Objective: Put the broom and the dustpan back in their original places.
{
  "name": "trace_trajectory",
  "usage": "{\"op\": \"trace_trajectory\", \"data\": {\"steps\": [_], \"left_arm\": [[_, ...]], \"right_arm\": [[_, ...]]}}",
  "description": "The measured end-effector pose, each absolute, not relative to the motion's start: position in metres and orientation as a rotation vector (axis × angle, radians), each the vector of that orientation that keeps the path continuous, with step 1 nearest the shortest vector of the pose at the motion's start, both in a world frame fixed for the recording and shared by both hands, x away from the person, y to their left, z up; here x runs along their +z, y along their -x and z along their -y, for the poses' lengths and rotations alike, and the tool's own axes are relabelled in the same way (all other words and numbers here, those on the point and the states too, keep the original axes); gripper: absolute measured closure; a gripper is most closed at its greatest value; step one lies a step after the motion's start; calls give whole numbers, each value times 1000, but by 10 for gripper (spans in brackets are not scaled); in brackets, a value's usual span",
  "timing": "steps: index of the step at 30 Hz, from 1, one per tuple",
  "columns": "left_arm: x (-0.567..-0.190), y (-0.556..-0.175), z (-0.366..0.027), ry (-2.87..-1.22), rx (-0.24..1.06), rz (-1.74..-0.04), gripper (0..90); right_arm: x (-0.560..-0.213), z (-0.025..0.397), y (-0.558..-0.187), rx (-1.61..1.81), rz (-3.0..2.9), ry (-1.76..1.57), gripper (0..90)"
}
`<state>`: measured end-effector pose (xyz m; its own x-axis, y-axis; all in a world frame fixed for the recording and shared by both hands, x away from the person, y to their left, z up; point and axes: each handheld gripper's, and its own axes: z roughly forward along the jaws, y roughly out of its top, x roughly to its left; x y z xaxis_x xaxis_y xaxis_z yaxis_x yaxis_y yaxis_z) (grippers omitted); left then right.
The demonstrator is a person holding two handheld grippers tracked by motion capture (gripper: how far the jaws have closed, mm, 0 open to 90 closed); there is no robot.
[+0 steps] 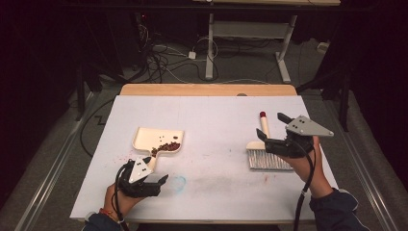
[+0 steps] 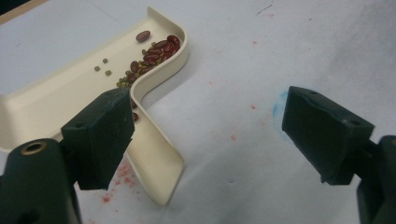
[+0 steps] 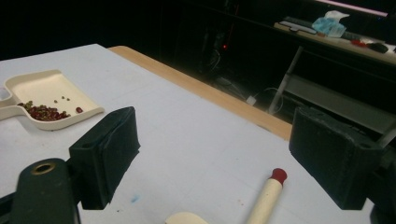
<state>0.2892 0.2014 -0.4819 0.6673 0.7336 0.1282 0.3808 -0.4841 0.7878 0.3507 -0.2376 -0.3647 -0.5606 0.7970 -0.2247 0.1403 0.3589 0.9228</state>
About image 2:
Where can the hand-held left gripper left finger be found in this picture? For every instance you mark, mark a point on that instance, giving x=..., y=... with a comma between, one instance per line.
x=99, y=140

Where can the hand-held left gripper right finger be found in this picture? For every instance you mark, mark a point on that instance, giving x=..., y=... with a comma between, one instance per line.
x=323, y=137

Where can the cream plastic dustpan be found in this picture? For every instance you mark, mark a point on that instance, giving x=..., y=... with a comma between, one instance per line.
x=62, y=90

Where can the pile of mixed beans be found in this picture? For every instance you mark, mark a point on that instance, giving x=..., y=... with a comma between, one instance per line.
x=152, y=57

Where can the wooden table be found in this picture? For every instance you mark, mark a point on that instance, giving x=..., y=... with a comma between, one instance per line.
x=18, y=9

